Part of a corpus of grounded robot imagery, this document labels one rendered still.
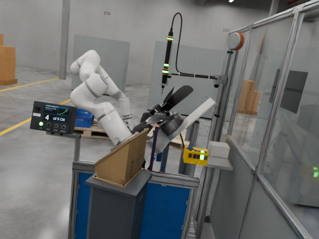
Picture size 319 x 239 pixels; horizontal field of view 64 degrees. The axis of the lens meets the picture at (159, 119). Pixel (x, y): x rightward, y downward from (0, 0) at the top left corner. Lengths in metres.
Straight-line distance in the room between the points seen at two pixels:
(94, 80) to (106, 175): 0.53
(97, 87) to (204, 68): 6.31
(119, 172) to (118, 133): 0.21
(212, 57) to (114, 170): 6.48
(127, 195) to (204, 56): 6.49
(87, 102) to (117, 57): 7.72
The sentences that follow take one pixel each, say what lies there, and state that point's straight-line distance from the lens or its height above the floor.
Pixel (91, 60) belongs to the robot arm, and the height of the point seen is 1.56.
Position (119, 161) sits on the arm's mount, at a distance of 1.42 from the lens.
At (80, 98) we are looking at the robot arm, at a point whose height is 1.36.
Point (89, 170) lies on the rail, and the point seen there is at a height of 0.81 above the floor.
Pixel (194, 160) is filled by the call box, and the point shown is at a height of 1.01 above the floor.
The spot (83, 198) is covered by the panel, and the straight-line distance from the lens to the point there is 2.05.
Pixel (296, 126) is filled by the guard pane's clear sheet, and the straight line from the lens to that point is 1.50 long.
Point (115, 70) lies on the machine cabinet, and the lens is 9.22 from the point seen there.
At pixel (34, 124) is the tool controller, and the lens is 1.87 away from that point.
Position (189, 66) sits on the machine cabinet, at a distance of 7.56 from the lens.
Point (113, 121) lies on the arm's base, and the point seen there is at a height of 1.27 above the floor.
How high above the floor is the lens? 1.66
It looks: 14 degrees down
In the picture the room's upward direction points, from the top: 8 degrees clockwise
